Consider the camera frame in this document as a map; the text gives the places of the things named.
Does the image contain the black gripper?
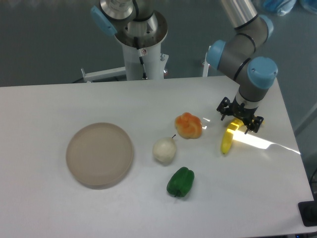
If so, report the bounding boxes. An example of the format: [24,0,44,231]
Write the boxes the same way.
[216,96,264,134]

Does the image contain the yellow banana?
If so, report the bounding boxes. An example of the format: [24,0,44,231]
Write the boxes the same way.
[220,119,260,155]

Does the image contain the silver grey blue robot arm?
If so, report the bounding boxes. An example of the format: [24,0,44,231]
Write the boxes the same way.
[90,0,278,132]

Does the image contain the white right foot bar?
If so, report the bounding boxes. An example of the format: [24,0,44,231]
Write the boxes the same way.
[202,46,211,77]

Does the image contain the white pear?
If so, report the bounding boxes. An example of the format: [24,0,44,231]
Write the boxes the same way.
[152,135,177,165]

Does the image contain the green bell pepper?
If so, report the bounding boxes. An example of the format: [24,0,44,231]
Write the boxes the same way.
[166,167,195,198]

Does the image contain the black box at table edge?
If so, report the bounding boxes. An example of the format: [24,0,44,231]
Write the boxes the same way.
[298,201,317,227]

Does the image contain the blue plastic bag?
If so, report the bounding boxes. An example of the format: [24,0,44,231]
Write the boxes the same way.
[261,0,297,16]

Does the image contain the beige round plate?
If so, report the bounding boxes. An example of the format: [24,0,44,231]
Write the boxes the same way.
[66,122,134,189]

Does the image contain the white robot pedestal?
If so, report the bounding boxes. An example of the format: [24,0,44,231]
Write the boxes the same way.
[113,11,169,81]

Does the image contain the white pedestal foot bar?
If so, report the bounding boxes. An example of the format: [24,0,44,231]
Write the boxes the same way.
[81,67,126,82]

